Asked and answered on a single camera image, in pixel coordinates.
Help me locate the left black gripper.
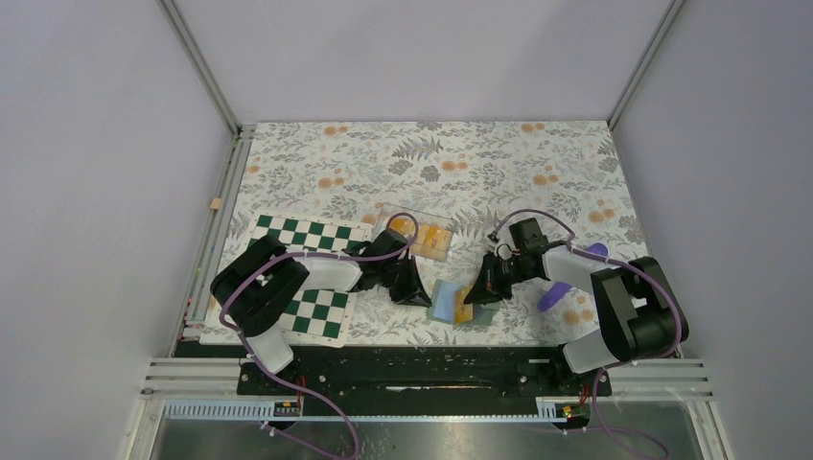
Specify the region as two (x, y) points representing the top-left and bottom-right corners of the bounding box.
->
(379, 256), (431, 309)

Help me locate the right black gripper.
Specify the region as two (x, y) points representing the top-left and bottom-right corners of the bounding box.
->
(464, 250), (536, 306)

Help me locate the green card holder wallet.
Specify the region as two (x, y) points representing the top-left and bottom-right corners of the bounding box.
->
(427, 280), (501, 326)

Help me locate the clear box with orange blocks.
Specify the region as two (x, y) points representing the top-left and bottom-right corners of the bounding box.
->
(375, 203), (456, 262)

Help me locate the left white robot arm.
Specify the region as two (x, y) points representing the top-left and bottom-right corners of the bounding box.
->
(210, 229), (431, 394)

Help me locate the purple cylinder tube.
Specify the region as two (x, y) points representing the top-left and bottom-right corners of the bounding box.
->
(537, 242), (608, 312)

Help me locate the green white chessboard mat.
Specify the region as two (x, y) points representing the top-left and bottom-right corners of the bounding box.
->
(244, 211), (373, 348)

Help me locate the floral table mat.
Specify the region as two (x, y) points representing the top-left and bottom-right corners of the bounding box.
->
(200, 120), (677, 349)

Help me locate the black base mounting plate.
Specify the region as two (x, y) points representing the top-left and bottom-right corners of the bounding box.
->
(237, 346), (612, 417)

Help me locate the white slotted cable duct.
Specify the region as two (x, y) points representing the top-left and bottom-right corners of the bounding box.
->
(163, 397), (570, 425)

